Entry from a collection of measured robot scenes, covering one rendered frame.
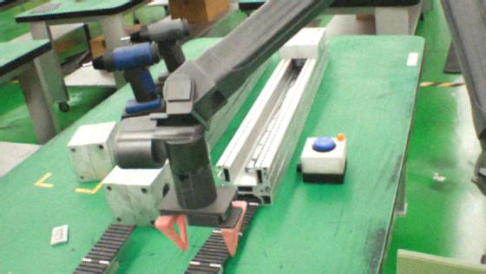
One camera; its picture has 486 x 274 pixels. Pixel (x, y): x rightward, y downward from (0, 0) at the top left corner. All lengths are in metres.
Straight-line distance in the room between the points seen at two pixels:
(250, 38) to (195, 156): 0.18
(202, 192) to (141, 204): 0.26
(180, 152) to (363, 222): 0.37
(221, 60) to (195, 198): 0.19
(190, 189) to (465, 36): 0.41
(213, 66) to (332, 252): 0.35
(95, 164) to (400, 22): 1.80
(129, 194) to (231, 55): 0.36
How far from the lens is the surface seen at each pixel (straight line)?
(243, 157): 1.00
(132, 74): 1.31
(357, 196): 0.95
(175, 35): 1.47
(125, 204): 0.95
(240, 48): 0.69
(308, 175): 0.99
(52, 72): 3.81
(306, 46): 1.40
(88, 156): 1.13
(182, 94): 0.66
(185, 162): 0.67
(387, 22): 2.57
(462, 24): 0.69
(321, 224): 0.89
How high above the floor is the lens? 1.32
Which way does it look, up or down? 26 degrees down
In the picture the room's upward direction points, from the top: 9 degrees counter-clockwise
